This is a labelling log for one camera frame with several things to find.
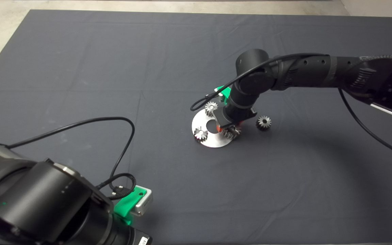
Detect right wrist green camera mount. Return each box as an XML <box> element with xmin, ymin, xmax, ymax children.
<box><xmin>215</xmin><ymin>86</ymin><xmax>232</xmax><ymax>107</ymax></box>

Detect wrist green camera mount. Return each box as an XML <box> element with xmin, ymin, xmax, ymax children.
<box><xmin>215</xmin><ymin>86</ymin><xmax>232</xmax><ymax>107</ymax></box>
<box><xmin>114</xmin><ymin>186</ymin><xmax>148</xmax><ymax>225</ymax></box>

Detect wrist black camera cable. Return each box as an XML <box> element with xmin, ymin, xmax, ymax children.
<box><xmin>7</xmin><ymin>117</ymin><xmax>137</xmax><ymax>200</ymax></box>
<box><xmin>190</xmin><ymin>53</ymin><xmax>392</xmax><ymax>160</ymax></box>

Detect left wrist green camera mount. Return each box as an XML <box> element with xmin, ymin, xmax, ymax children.
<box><xmin>114</xmin><ymin>186</ymin><xmax>148</xmax><ymax>225</ymax></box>

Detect dark grey table cloth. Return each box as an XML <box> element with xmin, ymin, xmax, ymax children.
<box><xmin>0</xmin><ymin>10</ymin><xmax>392</xmax><ymax>245</ymax></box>

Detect large steel gear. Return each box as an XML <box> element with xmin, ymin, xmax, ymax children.
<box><xmin>222</xmin><ymin>125</ymin><xmax>241</xmax><ymax>140</ymax></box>

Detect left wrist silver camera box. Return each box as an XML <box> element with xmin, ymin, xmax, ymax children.
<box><xmin>130</xmin><ymin>186</ymin><xmax>153</xmax><ymax>216</ymax></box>

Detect left wrist black camera cable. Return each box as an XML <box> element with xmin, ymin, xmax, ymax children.
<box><xmin>7</xmin><ymin>117</ymin><xmax>137</xmax><ymax>200</ymax></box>

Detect right wrist black camera cable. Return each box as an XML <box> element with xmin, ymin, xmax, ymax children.
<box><xmin>190</xmin><ymin>53</ymin><xmax>392</xmax><ymax>160</ymax></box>

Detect small dark steel gear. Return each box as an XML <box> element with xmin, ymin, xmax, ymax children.
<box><xmin>256</xmin><ymin>116</ymin><xmax>272</xmax><ymax>131</ymax></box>

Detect round metal plate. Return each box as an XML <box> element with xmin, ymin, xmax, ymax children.
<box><xmin>192</xmin><ymin>108</ymin><xmax>236</xmax><ymax>148</ymax></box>

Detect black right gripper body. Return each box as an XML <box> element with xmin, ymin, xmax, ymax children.
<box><xmin>214</xmin><ymin>97</ymin><xmax>258</xmax><ymax>129</ymax></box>

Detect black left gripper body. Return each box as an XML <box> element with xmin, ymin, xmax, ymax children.
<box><xmin>113</xmin><ymin>223</ymin><xmax>152</xmax><ymax>245</ymax></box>

